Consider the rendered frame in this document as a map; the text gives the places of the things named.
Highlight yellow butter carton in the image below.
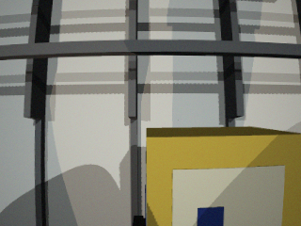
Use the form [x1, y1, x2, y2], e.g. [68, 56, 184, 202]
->
[145, 126, 301, 226]

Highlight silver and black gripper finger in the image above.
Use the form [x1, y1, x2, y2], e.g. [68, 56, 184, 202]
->
[133, 216, 146, 226]

